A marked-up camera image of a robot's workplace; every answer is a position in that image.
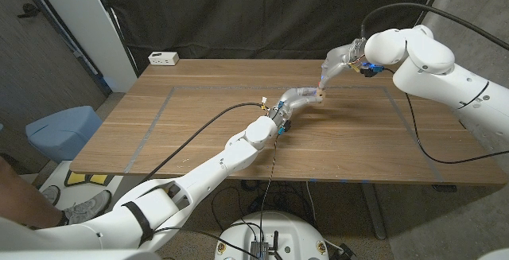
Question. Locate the black curtain backdrop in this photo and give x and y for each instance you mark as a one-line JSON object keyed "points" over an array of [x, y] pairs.
{"points": [[258, 13]]}

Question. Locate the white floor base plate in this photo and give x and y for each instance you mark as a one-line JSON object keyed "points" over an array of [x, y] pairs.
{"points": [[55, 170]]}

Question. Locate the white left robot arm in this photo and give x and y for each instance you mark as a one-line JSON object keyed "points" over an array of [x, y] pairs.
{"points": [[214, 168]]}

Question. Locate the yellow and black mat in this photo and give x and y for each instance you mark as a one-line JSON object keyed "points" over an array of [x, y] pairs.
{"points": [[79, 178]]}

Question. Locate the wooden block with holes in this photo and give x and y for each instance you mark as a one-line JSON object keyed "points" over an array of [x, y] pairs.
{"points": [[321, 96]]}

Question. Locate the grey electronics box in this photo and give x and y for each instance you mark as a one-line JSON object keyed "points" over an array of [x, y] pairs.
{"points": [[258, 251]]}

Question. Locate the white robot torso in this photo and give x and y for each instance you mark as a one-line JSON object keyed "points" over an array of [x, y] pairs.
{"points": [[294, 232]]}

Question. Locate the grey table leg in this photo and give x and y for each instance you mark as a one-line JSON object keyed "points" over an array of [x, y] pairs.
{"points": [[374, 212]]}

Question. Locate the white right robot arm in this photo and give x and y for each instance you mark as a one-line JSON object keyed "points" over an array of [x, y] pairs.
{"points": [[437, 69]]}

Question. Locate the grey sneaker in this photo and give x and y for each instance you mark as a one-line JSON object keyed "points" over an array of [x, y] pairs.
{"points": [[87, 208], [49, 195]]}

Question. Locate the white power strip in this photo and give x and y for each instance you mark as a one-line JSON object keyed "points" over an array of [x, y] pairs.
{"points": [[163, 58]]}

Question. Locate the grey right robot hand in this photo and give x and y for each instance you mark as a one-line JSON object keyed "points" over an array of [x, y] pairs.
{"points": [[338, 63]]}

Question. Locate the blue stool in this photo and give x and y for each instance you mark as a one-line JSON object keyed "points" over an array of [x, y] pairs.
{"points": [[63, 133]]}

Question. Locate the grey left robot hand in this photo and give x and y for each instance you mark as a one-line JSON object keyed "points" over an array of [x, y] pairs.
{"points": [[294, 101]]}

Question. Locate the person's bare leg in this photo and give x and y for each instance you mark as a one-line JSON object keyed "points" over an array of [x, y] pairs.
{"points": [[24, 204]]}

